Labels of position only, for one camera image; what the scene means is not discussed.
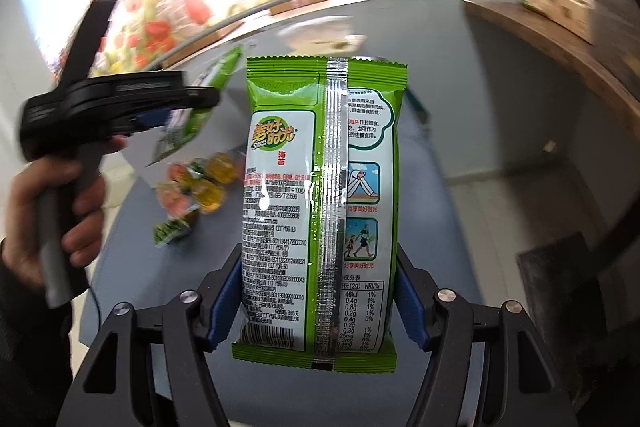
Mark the small green snack packet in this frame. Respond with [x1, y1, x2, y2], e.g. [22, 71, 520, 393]
[147, 43, 245, 167]

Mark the yellow jelly cup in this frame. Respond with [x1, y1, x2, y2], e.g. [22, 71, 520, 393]
[190, 178, 227, 215]
[204, 152, 238, 185]

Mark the large green seaweed snack bag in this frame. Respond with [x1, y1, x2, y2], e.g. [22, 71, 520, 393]
[232, 56, 408, 374]

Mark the person's left hand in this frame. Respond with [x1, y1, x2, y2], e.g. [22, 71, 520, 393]
[1, 157, 106, 291]

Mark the green snack packet on table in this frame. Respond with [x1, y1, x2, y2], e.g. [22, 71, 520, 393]
[153, 217, 193, 248]

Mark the wooden shelf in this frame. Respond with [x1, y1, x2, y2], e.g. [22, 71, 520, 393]
[462, 0, 640, 141]

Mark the wooden printed box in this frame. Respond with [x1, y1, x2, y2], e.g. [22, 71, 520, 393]
[518, 0, 596, 44]

